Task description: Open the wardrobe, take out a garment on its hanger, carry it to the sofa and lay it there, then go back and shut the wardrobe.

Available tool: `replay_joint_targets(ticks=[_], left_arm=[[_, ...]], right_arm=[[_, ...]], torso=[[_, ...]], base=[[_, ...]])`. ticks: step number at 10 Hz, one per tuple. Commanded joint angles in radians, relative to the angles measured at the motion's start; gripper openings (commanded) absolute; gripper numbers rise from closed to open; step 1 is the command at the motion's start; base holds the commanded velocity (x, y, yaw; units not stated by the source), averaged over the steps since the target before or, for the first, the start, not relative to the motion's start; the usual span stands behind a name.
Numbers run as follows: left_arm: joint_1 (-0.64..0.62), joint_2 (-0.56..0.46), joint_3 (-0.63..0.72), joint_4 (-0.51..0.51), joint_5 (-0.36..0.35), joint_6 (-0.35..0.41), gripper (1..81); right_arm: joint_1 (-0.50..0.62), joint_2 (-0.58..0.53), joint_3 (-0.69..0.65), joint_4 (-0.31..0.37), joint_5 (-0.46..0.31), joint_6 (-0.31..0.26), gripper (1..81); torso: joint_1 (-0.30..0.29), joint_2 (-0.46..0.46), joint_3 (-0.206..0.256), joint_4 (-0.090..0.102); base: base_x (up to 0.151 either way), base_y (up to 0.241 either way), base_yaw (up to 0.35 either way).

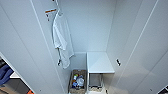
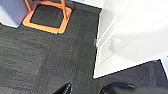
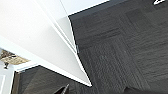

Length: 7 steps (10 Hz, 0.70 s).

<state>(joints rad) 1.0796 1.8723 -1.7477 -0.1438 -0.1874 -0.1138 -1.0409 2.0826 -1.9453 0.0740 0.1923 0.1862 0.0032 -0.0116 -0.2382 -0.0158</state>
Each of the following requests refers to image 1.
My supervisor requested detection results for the white wardrobe door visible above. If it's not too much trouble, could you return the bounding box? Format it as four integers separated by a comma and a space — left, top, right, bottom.
0, 0, 66, 94
114, 0, 168, 94

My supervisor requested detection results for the white wardrobe shelf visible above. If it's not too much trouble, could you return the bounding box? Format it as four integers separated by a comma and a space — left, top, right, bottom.
86, 51, 116, 75

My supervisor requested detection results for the white wardrobe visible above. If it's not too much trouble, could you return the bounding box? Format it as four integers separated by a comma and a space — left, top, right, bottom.
0, 0, 168, 94

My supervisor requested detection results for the white shirt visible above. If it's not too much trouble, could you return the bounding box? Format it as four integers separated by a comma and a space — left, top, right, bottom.
51, 12, 76, 70

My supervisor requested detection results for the woven storage basket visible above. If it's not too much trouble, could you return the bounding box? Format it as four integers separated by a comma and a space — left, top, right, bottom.
67, 68, 89, 94

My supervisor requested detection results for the white plastic bottle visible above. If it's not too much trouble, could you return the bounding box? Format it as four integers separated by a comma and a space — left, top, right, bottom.
76, 76, 86, 88

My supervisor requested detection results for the blue packet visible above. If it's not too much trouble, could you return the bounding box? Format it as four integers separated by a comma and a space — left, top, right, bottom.
71, 79, 79, 89

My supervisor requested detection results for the white clothes hanger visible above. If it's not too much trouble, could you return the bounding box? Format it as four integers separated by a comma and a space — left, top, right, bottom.
54, 0, 65, 18

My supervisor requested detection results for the white orange warning sticker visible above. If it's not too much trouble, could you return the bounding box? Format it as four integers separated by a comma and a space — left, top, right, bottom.
44, 8, 58, 19

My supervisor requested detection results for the orange folding table frame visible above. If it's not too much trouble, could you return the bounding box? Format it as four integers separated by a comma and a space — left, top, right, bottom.
27, 89, 35, 94

